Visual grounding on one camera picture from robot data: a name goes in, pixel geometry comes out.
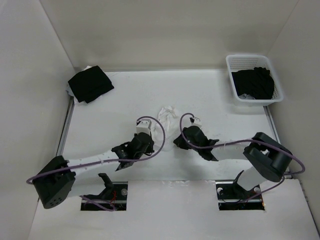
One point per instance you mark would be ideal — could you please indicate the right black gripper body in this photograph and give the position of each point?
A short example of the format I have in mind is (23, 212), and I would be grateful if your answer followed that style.
(181, 144)

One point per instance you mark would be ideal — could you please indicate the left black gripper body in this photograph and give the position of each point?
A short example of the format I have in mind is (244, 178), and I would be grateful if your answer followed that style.
(148, 149)

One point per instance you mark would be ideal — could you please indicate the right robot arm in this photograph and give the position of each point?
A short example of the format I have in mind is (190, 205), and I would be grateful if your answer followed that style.
(269, 160)

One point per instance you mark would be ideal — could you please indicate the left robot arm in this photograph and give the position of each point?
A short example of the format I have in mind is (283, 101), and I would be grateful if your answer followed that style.
(91, 179)

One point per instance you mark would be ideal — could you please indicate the folded black tank top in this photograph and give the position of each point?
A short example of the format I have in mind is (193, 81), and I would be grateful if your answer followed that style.
(90, 84)

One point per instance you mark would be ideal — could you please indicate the black tank top in basket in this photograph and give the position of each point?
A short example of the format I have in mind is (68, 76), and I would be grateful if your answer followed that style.
(256, 82)

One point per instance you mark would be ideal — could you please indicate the grey garment in basket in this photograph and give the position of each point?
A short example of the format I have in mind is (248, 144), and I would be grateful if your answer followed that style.
(246, 97)

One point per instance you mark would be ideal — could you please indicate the white plastic laundry basket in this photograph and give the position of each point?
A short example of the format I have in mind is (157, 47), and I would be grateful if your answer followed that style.
(236, 62)

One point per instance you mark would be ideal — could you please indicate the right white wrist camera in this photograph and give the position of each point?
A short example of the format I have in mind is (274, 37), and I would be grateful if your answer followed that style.
(195, 121)

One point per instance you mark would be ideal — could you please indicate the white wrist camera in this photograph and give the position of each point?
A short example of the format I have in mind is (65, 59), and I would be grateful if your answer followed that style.
(195, 121)
(144, 126)

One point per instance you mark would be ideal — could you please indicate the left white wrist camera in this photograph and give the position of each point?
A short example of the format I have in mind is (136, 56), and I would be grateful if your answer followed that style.
(144, 126)

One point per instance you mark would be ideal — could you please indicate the right aluminium table rail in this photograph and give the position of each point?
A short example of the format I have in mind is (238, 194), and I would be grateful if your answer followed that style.
(271, 122)

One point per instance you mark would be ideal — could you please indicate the aluminium table rail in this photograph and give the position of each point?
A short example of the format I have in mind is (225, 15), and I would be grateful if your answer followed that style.
(62, 140)
(271, 122)

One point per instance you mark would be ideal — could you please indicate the left aluminium table rail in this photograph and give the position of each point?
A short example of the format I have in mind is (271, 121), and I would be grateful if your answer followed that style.
(62, 140)

